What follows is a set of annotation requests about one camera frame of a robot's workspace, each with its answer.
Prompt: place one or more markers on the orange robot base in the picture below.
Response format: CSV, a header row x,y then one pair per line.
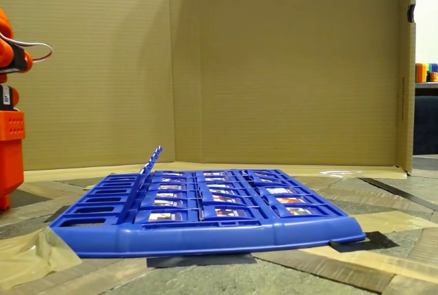
x,y
10,158

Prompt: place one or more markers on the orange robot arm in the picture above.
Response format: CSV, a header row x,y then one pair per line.
x,y
4,21

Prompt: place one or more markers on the brown cardboard backdrop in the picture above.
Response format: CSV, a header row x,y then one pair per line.
x,y
273,69

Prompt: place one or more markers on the blue game board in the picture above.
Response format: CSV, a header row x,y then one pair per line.
x,y
205,237

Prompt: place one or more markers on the long black tape strip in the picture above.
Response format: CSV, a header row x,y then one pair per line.
x,y
403,195

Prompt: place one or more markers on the beige masking tape strip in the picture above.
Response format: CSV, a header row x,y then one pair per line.
x,y
393,221

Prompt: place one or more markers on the navy blue furniture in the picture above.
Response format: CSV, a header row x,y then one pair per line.
x,y
426,127

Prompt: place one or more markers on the rainbow coloured block stack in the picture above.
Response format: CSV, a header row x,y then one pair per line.
x,y
421,72

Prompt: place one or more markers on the grey shelf board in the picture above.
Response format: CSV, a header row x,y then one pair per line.
x,y
427,89

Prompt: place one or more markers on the small orange object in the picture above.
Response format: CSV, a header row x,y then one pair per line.
x,y
434,76

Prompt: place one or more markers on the crumpled beige tape sheet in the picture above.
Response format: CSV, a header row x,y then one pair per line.
x,y
31,260

